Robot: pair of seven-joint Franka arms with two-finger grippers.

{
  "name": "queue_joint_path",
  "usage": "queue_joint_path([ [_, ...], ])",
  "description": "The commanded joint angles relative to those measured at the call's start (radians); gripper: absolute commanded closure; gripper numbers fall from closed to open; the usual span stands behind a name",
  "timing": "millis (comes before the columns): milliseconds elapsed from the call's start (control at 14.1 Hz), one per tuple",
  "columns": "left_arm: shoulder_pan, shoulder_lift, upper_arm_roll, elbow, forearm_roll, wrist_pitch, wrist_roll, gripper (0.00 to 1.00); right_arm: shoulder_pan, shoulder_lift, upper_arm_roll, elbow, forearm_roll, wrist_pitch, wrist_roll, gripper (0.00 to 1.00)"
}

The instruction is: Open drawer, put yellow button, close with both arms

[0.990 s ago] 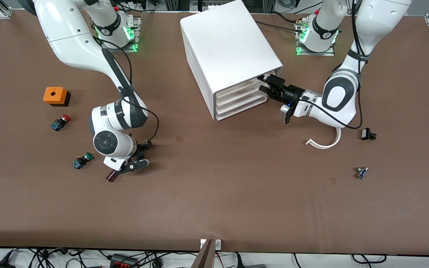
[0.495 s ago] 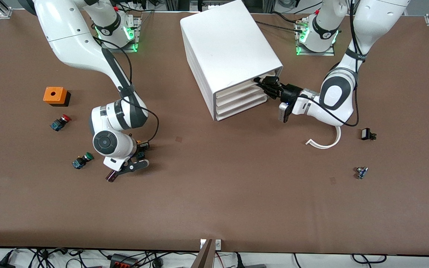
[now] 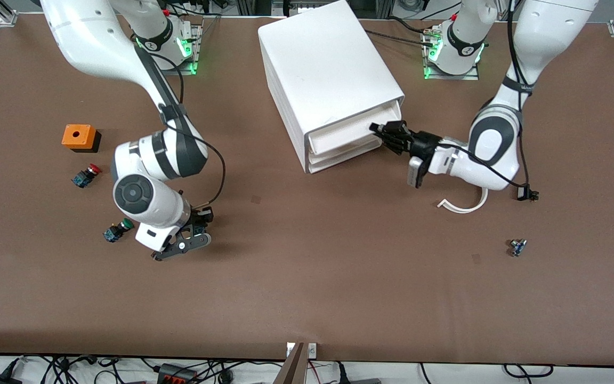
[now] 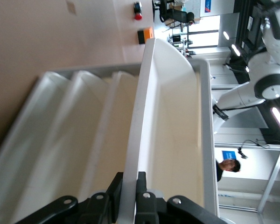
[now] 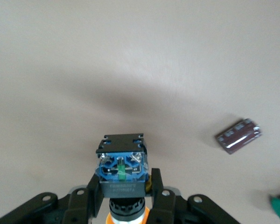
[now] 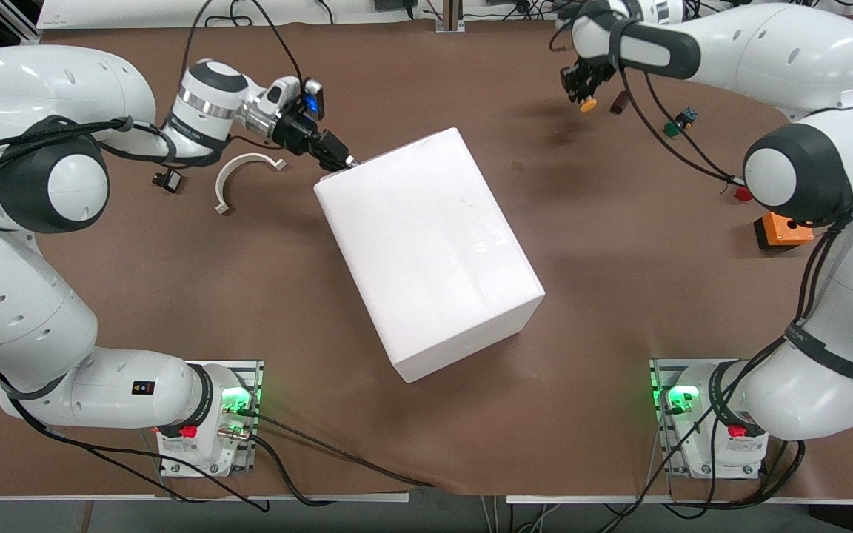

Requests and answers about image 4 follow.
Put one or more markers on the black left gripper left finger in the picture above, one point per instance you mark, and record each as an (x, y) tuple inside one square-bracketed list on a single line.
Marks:
[(113, 198)]

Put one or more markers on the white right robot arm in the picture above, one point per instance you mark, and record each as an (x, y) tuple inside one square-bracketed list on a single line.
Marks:
[(238, 98)]

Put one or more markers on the red push button switch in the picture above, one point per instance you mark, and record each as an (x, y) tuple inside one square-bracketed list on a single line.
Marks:
[(138, 16)]

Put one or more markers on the person in black shirt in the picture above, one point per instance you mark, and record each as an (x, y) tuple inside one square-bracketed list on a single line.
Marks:
[(228, 164)]

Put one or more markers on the orange button enclosure box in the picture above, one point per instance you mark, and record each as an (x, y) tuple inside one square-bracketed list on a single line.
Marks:
[(148, 32)]

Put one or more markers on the blue wall sign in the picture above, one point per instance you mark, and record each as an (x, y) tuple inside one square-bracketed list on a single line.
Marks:
[(228, 155)]

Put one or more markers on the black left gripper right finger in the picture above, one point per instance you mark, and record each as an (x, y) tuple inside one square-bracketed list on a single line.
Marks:
[(142, 205)]

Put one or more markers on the white drawer cabinet shell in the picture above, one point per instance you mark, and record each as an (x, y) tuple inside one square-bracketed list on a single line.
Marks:
[(207, 116)]

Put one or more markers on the aluminium profile frame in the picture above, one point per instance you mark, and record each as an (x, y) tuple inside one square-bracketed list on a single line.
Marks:
[(273, 172)]

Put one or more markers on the black office chair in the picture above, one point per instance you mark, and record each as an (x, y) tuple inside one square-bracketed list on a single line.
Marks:
[(177, 15)]

